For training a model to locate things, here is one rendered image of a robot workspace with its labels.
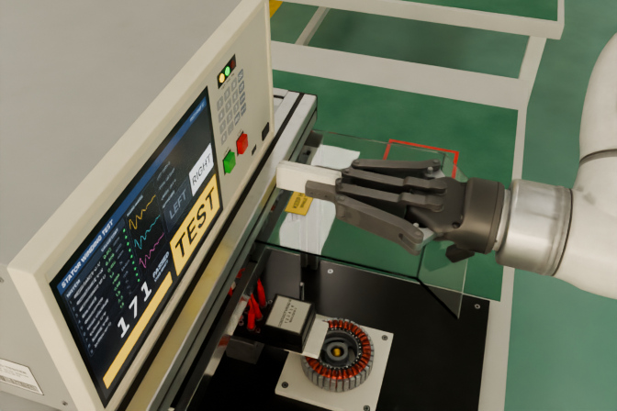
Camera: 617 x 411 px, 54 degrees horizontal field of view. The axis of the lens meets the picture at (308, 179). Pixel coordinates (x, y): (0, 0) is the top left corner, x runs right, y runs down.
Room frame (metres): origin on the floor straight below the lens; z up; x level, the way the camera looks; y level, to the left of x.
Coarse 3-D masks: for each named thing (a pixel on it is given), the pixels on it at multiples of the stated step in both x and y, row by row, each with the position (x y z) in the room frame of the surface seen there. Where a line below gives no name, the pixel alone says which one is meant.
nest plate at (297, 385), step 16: (320, 320) 0.60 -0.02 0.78; (384, 336) 0.57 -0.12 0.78; (320, 352) 0.54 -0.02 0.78; (352, 352) 0.54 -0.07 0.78; (384, 352) 0.54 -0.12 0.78; (288, 368) 0.51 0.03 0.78; (384, 368) 0.51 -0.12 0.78; (288, 384) 0.48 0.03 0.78; (304, 384) 0.48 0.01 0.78; (368, 384) 0.48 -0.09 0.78; (304, 400) 0.46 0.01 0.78; (320, 400) 0.46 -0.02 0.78; (336, 400) 0.46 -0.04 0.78; (352, 400) 0.46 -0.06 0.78; (368, 400) 0.46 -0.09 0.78
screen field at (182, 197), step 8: (208, 152) 0.49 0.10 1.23; (200, 160) 0.47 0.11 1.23; (208, 160) 0.48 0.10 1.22; (200, 168) 0.47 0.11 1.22; (208, 168) 0.48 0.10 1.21; (192, 176) 0.45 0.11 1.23; (200, 176) 0.46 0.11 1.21; (184, 184) 0.43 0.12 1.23; (192, 184) 0.45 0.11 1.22; (176, 192) 0.42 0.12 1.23; (184, 192) 0.43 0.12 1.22; (192, 192) 0.44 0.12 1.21; (176, 200) 0.42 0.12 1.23; (184, 200) 0.43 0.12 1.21; (168, 208) 0.40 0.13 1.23; (176, 208) 0.41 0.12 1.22; (184, 208) 0.43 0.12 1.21; (168, 216) 0.40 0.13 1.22; (176, 216) 0.41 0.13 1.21; (168, 224) 0.40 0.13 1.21; (168, 232) 0.39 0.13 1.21
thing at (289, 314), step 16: (224, 304) 0.58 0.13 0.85; (272, 304) 0.56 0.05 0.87; (288, 304) 0.56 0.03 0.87; (304, 304) 0.56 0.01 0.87; (240, 320) 0.55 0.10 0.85; (272, 320) 0.53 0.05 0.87; (288, 320) 0.53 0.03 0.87; (304, 320) 0.53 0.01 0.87; (240, 336) 0.53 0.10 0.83; (256, 336) 0.52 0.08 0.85; (272, 336) 0.52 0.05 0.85; (288, 336) 0.51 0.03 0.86; (304, 336) 0.51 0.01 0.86; (320, 336) 0.53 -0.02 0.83; (304, 352) 0.51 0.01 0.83
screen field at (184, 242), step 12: (204, 192) 0.47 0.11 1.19; (216, 192) 0.49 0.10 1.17; (204, 204) 0.46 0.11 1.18; (216, 204) 0.49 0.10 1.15; (192, 216) 0.44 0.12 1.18; (204, 216) 0.46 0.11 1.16; (180, 228) 0.41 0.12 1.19; (192, 228) 0.43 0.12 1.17; (204, 228) 0.46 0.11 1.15; (180, 240) 0.41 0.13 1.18; (192, 240) 0.43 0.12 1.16; (180, 252) 0.41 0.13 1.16; (180, 264) 0.40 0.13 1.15
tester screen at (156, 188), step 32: (192, 128) 0.46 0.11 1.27; (160, 160) 0.41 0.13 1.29; (192, 160) 0.45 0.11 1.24; (160, 192) 0.40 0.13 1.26; (128, 224) 0.35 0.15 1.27; (160, 224) 0.39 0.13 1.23; (96, 256) 0.30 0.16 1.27; (128, 256) 0.34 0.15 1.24; (160, 256) 0.38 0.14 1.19; (64, 288) 0.27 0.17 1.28; (96, 288) 0.29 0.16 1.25; (128, 288) 0.33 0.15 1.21; (96, 320) 0.28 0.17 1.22; (96, 352) 0.27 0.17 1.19
